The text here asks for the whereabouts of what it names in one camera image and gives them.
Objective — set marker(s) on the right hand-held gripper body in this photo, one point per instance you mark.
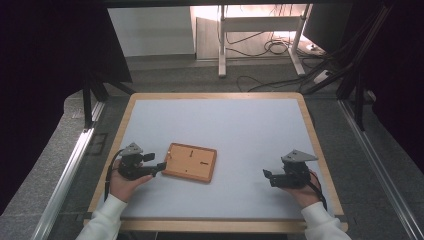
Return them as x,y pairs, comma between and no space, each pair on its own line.
295,175

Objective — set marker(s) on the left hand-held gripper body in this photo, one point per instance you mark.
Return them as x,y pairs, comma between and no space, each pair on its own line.
131,168

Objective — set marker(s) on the orange wooden board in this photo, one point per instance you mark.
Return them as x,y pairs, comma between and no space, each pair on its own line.
190,162

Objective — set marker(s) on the person's left hand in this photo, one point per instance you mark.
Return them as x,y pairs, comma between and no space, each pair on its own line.
121,188

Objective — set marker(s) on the person's right hand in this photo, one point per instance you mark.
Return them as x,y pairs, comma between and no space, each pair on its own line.
305,196

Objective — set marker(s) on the black metal stand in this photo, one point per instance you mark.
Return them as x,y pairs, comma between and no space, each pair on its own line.
87,100
359,100

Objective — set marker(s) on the white power strip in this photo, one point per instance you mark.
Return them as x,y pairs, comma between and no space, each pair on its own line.
322,76

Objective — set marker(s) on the white board panel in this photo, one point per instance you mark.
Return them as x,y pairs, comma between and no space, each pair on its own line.
150,31

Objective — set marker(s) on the dark curtain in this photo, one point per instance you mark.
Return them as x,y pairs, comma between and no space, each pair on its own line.
400,66
50,66

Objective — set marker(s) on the aluminium rail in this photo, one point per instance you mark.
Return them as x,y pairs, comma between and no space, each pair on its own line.
66,180
383,173

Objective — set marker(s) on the white metal desk frame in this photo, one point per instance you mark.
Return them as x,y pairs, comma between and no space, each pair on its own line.
260,24

